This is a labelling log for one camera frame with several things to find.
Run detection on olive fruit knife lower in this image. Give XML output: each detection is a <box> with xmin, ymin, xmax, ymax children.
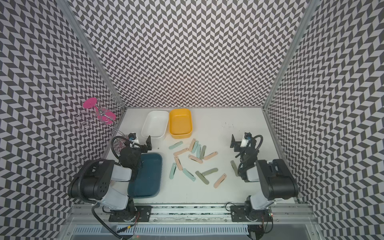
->
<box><xmin>195</xmin><ymin>171</ymin><xmax>210</xmax><ymax>185</ymax></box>

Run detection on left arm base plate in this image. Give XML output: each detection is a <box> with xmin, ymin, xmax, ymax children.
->
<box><xmin>109</xmin><ymin>206</ymin><xmax>153</xmax><ymax>223</ymax></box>

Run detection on olive fruit knife right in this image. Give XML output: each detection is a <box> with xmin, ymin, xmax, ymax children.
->
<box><xmin>230</xmin><ymin>161</ymin><xmax>239</xmax><ymax>177</ymax></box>

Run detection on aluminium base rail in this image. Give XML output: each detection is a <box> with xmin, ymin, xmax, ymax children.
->
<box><xmin>64</xmin><ymin>202</ymin><xmax>320</xmax><ymax>228</ymax></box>

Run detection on mint fruit knife far left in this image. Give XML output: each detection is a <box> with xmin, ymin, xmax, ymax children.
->
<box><xmin>169</xmin><ymin>141</ymin><xmax>183</xmax><ymax>150</ymax></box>

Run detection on mint fruit knife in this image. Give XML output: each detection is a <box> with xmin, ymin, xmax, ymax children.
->
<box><xmin>183</xmin><ymin>168</ymin><xmax>196</xmax><ymax>182</ymax></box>
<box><xmin>191</xmin><ymin>141</ymin><xmax>199</xmax><ymax>154</ymax></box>
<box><xmin>169</xmin><ymin>141</ymin><xmax>183</xmax><ymax>150</ymax></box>
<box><xmin>196</xmin><ymin>144</ymin><xmax>202</xmax><ymax>159</ymax></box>
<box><xmin>169</xmin><ymin>163</ymin><xmax>177</xmax><ymax>180</ymax></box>

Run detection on mint fruit knife upper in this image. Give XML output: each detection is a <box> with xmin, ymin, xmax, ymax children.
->
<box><xmin>191</xmin><ymin>141</ymin><xmax>199</xmax><ymax>154</ymax></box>

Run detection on mint fruit knife middle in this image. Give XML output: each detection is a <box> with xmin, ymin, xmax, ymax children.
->
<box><xmin>196</xmin><ymin>144</ymin><xmax>202</xmax><ymax>159</ymax></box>

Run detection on dark teal storage box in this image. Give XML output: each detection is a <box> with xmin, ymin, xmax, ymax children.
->
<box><xmin>128</xmin><ymin>153</ymin><xmax>163</xmax><ymax>199</ymax></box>

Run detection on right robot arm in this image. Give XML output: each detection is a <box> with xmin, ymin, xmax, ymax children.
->
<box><xmin>230</xmin><ymin>132</ymin><xmax>299</xmax><ymax>222</ymax></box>

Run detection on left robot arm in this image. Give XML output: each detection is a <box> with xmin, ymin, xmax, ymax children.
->
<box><xmin>68</xmin><ymin>133</ymin><xmax>152</xmax><ymax>222</ymax></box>

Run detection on pink fruit knife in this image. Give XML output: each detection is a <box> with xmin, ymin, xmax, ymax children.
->
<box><xmin>174</xmin><ymin>156</ymin><xmax>183</xmax><ymax>171</ymax></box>
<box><xmin>189</xmin><ymin>139</ymin><xmax>196</xmax><ymax>152</ymax></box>
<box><xmin>214</xmin><ymin>174</ymin><xmax>227</xmax><ymax>189</ymax></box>
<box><xmin>174</xmin><ymin>148</ymin><xmax>190</xmax><ymax>157</ymax></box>
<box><xmin>188</xmin><ymin>155</ymin><xmax>203</xmax><ymax>164</ymax></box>
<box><xmin>204</xmin><ymin>152</ymin><xmax>218</xmax><ymax>161</ymax></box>

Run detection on mint fruit knife lower left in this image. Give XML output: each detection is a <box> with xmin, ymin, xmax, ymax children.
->
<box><xmin>169</xmin><ymin>163</ymin><xmax>177</xmax><ymax>180</ymax></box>

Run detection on olive fruit knife upper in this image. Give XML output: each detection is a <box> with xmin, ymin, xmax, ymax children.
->
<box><xmin>200</xmin><ymin>145</ymin><xmax>207</xmax><ymax>160</ymax></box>

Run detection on white storage box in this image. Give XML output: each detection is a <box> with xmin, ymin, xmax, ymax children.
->
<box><xmin>141</xmin><ymin>110</ymin><xmax>169</xmax><ymax>141</ymax></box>

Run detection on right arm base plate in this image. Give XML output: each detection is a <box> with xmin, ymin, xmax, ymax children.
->
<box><xmin>230</xmin><ymin>205</ymin><xmax>273</xmax><ymax>223</ymax></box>

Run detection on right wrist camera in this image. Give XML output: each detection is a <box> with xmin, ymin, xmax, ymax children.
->
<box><xmin>240</xmin><ymin>132</ymin><xmax>252</xmax><ymax>148</ymax></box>

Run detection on olive fruit knife angled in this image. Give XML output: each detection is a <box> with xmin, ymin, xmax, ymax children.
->
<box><xmin>202</xmin><ymin>168</ymin><xmax>218</xmax><ymax>177</ymax></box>

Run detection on yellow storage box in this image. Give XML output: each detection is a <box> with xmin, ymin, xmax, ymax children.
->
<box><xmin>169</xmin><ymin>109</ymin><xmax>193</xmax><ymax>139</ymax></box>

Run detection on olive fruit knife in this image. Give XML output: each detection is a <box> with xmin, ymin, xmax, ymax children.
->
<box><xmin>195</xmin><ymin>171</ymin><xmax>210</xmax><ymax>185</ymax></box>
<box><xmin>200</xmin><ymin>145</ymin><xmax>207</xmax><ymax>160</ymax></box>
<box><xmin>230</xmin><ymin>161</ymin><xmax>239</xmax><ymax>177</ymax></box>

